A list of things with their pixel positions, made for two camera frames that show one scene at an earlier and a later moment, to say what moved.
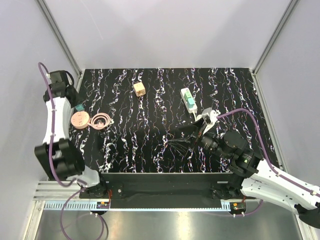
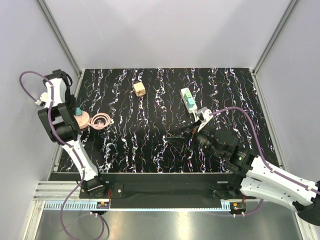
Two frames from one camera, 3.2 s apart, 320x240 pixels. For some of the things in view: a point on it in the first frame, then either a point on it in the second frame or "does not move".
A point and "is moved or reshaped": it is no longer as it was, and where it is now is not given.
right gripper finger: x=192 y=128 does not move
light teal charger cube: x=190 y=102 does not move
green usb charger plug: x=187 y=95 does not move
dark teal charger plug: x=79 y=107 is moved or reshaped
